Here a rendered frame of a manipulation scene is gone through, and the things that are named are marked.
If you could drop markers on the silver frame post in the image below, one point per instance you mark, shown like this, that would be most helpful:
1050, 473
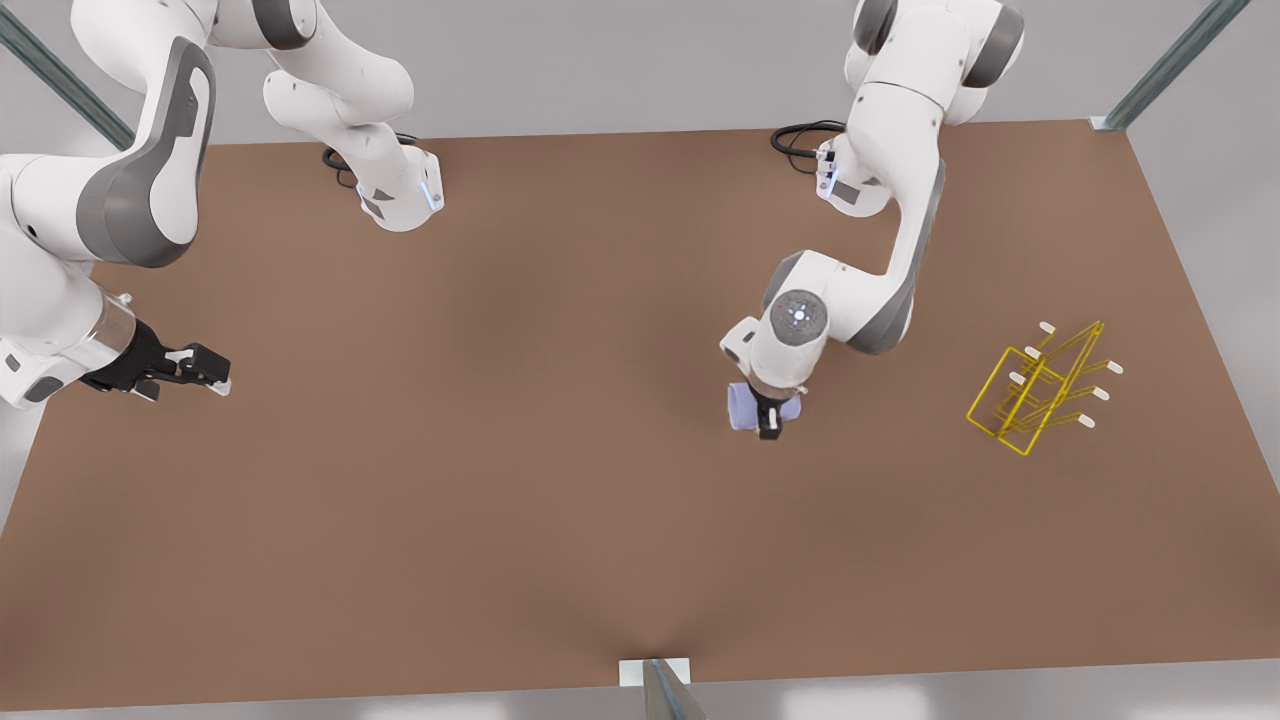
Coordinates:
1170, 65
60, 75
662, 688

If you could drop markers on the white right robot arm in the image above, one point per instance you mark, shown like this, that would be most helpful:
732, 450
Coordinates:
150, 150

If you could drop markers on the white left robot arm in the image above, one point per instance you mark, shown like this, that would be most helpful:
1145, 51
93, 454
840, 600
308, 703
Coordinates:
900, 200

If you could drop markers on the pale lilac cup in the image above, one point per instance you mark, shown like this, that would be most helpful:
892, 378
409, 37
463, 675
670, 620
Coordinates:
745, 408

